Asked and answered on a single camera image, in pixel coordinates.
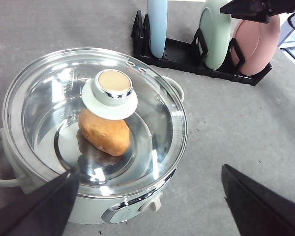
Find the green electric steamer pot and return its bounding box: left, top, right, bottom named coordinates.
left=0, top=48, right=187, bottom=225

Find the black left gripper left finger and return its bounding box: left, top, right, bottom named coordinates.
left=0, top=168, right=81, bottom=236

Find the gray table mat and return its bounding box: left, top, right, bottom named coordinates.
left=0, top=0, right=295, bottom=236

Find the glass pot lid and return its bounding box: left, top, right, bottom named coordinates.
left=3, top=48, right=187, bottom=198

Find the pink plate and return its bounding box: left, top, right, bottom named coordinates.
left=231, top=14, right=281, bottom=75

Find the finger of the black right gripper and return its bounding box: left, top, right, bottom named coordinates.
left=220, top=0, right=295, bottom=24

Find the green plate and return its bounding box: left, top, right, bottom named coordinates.
left=199, top=0, right=232, bottom=70

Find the black plate rack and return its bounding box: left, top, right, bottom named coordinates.
left=131, top=11, right=272, bottom=86

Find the blue plate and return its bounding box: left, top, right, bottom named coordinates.
left=147, top=0, right=168, bottom=59

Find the brown potato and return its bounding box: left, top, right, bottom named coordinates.
left=78, top=109, right=130, bottom=156

